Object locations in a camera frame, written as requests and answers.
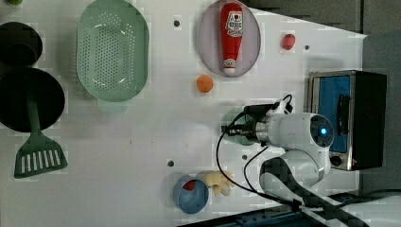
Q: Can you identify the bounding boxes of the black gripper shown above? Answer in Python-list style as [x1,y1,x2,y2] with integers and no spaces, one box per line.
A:
[220,116,258,143]

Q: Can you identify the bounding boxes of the large black pan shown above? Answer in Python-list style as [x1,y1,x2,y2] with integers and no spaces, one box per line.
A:
[0,67,65,132]

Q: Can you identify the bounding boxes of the cream plush toy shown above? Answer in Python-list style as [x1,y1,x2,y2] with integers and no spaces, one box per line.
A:
[203,171,235,197]

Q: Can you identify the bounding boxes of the grey round plate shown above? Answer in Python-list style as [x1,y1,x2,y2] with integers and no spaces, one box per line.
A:
[198,0,261,77]

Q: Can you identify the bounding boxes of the small green object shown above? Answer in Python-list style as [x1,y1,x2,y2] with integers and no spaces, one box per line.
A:
[6,0,23,6]

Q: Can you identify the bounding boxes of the green mug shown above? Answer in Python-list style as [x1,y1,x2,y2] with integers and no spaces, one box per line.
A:
[220,107,253,146]

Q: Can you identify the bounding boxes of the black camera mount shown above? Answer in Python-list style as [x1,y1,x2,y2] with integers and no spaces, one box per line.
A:
[243,104,276,121]

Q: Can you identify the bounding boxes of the small red toy in bowl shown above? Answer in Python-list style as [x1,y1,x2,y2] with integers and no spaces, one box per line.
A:
[183,180,196,191]

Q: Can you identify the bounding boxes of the red strawberry toy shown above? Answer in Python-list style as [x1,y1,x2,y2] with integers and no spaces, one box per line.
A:
[282,34,296,50]

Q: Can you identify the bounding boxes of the green slotted spatula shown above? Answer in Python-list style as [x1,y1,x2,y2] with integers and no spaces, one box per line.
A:
[14,100,68,179]

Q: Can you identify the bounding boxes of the blue metal frame rail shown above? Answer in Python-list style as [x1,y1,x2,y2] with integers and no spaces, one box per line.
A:
[179,209,321,227]

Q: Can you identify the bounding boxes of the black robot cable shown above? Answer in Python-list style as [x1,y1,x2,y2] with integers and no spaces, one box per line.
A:
[215,94,401,209]

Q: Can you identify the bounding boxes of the silver black toaster oven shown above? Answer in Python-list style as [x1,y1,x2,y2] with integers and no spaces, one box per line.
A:
[307,70,387,171]

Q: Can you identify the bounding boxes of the green perforated colander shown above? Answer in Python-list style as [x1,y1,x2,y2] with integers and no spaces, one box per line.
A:
[76,0,149,113]

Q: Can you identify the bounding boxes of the blue bowl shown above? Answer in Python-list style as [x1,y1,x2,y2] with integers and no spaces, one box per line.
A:
[173,175,209,214]

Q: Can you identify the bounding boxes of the small black pot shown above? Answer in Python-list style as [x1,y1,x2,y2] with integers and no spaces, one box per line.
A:
[0,22,43,67]

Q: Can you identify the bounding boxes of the red ketchup bottle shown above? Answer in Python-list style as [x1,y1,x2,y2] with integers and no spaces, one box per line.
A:
[219,2,243,75]

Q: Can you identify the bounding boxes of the orange toy fruit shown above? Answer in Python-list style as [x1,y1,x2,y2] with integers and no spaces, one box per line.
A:
[197,75,214,93]

